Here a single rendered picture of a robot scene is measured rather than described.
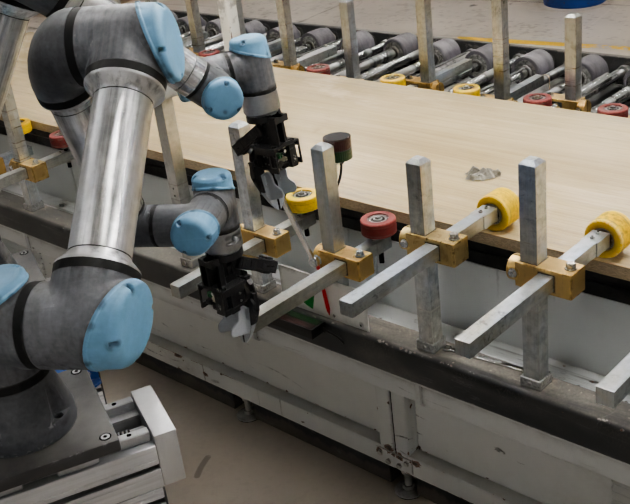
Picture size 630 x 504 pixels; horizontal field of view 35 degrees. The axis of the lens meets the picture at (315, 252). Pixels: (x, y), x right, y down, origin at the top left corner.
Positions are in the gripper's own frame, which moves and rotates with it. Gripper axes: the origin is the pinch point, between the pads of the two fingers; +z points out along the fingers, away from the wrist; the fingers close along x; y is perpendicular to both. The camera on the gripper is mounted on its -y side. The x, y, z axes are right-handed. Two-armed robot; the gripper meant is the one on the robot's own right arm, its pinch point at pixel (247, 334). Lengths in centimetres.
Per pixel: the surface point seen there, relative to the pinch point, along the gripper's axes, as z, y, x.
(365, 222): -8.0, -39.1, -0.9
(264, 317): -2.4, -3.9, 1.5
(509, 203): -14, -51, 28
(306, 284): -3.4, -17.2, 0.8
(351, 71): -4, -139, -90
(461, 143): -7, -90, -10
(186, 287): -1.8, -4.9, -23.5
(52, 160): -2, -38, -123
